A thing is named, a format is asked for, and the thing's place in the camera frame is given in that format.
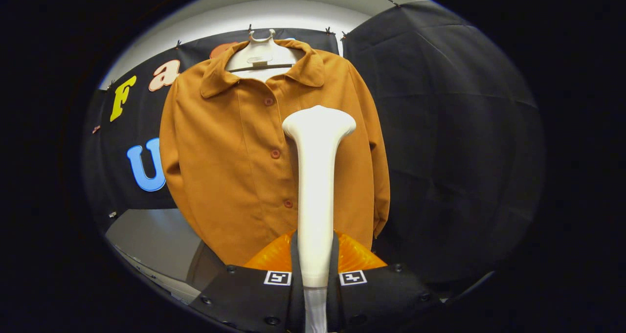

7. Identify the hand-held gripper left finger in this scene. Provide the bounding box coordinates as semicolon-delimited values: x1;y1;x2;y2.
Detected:
188;231;308;333

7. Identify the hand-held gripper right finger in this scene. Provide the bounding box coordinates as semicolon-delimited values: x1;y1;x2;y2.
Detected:
327;231;446;333

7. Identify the white garment steamer head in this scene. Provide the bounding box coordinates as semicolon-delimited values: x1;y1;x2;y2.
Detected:
282;105;357;289

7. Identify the orange button shirt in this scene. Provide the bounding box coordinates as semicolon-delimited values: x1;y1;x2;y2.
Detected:
159;39;391;266

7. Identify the white hanger form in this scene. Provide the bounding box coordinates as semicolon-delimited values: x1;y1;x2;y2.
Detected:
225;28;306;83

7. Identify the row of black clips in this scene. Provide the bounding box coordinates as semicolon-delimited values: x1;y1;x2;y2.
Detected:
107;0;399;88

